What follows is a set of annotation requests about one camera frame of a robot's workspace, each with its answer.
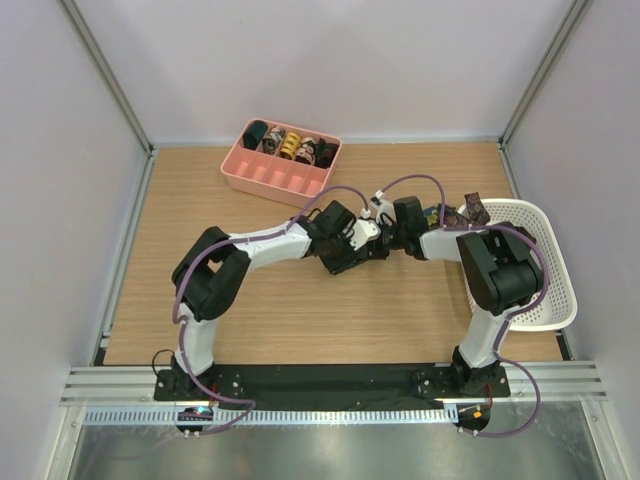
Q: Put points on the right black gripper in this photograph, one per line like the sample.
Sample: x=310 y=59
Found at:
x=385 y=253

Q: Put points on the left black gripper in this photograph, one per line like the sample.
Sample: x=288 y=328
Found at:
x=351 y=255

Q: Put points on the blue yellow floral tie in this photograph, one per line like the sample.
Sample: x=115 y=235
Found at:
x=432 y=217

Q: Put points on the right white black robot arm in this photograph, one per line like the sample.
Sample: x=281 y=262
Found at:
x=473 y=357

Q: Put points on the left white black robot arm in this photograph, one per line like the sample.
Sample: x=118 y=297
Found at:
x=210 y=275

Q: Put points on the brown patterned tie pile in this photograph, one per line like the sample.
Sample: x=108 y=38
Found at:
x=476 y=218

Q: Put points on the rolled black patterned tie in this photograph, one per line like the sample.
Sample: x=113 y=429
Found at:
x=325 y=154

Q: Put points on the pink divided organizer box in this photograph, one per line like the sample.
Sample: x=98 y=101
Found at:
x=275 y=178

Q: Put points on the rolled tan floral tie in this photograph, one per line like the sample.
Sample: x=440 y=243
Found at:
x=306 y=152

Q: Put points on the rolled yellow tie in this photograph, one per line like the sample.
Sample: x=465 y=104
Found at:
x=290 y=145

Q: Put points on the rolled brown patterned tie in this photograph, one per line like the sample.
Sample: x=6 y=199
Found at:
x=272 y=140

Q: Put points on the rolled dark green tie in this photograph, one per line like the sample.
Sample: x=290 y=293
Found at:
x=253 y=134

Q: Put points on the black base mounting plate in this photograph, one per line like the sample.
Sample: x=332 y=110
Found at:
x=352 y=387

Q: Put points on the white perforated plastic basket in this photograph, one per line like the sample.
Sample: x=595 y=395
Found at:
x=555 y=280

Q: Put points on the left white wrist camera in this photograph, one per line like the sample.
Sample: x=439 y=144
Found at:
x=362 y=232

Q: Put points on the white slotted cable duct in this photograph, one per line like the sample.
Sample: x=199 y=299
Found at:
x=201 y=416

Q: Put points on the aluminium frame rail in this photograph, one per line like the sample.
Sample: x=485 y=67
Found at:
x=556 y=381

